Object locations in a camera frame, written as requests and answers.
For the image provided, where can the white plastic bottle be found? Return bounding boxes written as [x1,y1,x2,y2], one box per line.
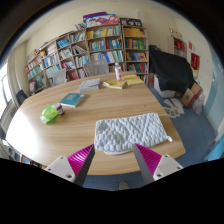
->
[115,62,122,81]

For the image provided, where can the grey book stack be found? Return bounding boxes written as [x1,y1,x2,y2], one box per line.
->
[79,78,100,92]

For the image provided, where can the small dark jar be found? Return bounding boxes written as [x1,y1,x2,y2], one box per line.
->
[55,103,65,115]

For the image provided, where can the papers on floor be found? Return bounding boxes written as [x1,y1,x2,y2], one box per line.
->
[164,98,184,118]

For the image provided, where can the wooden bookshelf right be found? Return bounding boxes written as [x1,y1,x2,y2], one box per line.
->
[122,25,149,83]

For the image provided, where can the white storage box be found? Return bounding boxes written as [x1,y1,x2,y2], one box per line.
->
[153,75,177,99]

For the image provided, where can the brown cardboard box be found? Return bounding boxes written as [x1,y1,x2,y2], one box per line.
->
[181,83,202,108]

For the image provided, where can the green plastic bag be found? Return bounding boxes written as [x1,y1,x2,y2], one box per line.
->
[40,104,58,124]

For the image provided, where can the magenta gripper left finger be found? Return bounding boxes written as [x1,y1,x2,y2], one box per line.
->
[46,145,95,186]

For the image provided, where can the yellow book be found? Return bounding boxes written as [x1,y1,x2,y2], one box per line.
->
[122,74,144,86]
[103,80,126,89]

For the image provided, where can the red wall banner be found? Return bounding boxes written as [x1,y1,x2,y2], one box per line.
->
[190,53,200,79]

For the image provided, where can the white textured towel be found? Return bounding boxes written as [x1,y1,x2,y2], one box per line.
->
[94,113,173,155]

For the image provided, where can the wooden bookshelf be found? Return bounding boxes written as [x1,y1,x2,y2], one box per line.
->
[122,25,149,83]
[25,34,75,94]
[69,24,125,78]

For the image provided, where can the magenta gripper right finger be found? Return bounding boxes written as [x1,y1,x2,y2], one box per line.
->
[134,144,183,184]

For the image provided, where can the dark chair far left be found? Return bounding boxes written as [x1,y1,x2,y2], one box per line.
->
[16,90,28,105]

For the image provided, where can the yellow book left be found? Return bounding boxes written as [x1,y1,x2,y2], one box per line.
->
[103,80,126,89]

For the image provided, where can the teal book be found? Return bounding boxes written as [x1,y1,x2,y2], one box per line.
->
[60,93,86,107]

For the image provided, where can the grey chair left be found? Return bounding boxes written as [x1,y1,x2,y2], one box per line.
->
[49,69,67,86]

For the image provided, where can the wooden bookshelf left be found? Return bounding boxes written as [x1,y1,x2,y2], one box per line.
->
[25,34,75,94]

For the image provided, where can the black cloth cover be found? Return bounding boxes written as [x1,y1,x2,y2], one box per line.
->
[148,45,195,92]

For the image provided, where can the yellow book right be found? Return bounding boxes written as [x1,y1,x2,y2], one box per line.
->
[122,74,144,86]

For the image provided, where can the wall cabinet with red items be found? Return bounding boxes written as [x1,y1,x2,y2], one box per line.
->
[168,36,187,58]

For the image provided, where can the wooden bookshelf centre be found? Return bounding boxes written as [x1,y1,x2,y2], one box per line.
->
[69,24,125,78]

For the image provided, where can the grey mesh office chair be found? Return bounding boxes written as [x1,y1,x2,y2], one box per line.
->
[84,59,109,76]

